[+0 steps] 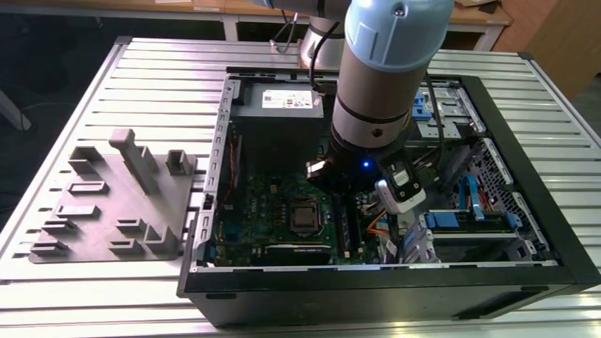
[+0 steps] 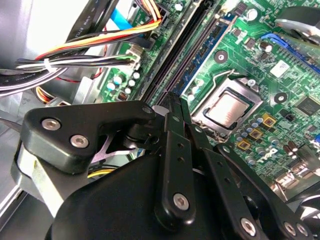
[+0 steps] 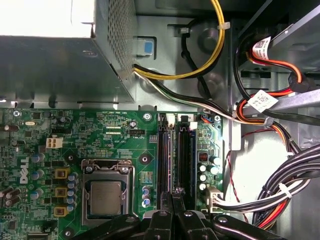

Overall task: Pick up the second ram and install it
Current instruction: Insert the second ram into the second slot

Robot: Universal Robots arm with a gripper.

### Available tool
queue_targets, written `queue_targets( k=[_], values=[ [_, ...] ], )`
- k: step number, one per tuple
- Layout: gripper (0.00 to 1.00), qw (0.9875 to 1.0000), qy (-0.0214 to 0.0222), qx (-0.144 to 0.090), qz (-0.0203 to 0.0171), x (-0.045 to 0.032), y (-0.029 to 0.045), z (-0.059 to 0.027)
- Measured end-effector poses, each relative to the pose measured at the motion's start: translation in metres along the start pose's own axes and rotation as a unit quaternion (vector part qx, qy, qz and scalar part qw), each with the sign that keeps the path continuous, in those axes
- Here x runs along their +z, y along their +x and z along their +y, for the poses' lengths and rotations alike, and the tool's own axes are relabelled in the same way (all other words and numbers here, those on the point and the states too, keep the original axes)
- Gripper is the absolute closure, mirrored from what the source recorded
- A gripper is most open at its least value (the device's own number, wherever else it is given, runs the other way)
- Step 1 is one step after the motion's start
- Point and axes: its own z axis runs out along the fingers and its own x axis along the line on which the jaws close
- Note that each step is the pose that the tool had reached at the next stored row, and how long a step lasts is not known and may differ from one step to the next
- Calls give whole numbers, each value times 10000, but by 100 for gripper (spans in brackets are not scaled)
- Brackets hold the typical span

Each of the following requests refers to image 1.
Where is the RAM stick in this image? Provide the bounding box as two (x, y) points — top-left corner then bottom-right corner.
(336, 192), (352, 251)

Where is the black CPU socket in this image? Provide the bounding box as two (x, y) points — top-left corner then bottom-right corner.
(287, 196), (327, 236)

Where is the green motherboard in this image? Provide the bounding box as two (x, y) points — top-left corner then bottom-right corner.
(213, 172), (384, 267)

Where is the grey power supply unit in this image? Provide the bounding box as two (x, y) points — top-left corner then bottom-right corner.
(232, 82), (337, 174)

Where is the hard disk in blue carrier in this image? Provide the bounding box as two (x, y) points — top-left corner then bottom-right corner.
(420, 209), (520, 236)

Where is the metal drive cage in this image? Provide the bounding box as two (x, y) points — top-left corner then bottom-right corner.
(408, 80), (488, 151)

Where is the black graphics card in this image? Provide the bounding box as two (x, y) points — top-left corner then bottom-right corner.
(208, 241), (332, 267)

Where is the metal disk bay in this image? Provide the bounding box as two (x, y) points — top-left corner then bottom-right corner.
(401, 207), (553, 265)

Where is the black PC case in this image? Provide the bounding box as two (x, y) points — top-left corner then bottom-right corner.
(176, 65), (601, 328)

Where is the grey parts rack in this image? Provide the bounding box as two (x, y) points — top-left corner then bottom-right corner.
(27, 128), (199, 265)

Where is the brown wooden cabinet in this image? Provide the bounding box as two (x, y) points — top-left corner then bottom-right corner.
(492, 0), (601, 103)

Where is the white chair leg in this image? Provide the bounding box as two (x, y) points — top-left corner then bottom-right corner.
(0, 89), (33, 131)

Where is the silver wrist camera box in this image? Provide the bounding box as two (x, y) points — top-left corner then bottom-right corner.
(373, 151), (428, 215)
(304, 159), (329, 181)

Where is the black wire bundle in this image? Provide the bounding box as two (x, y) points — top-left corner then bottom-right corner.
(364, 144), (470, 214)

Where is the orange wire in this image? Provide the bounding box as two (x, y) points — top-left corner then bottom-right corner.
(368, 211), (400, 237)

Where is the thick black camera cable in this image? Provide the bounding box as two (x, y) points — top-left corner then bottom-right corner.
(424, 72), (448, 184)

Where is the blue plastic drive bracket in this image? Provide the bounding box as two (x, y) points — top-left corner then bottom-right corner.
(412, 90), (433, 121)

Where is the blue flat data wire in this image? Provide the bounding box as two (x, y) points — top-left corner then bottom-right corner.
(457, 174), (488, 222)

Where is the thin black dangling cable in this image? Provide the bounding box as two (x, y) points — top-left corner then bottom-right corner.
(269, 9), (301, 54)

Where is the wooden desk with white frame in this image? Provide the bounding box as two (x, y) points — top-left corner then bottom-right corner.
(0, 0), (516, 52)

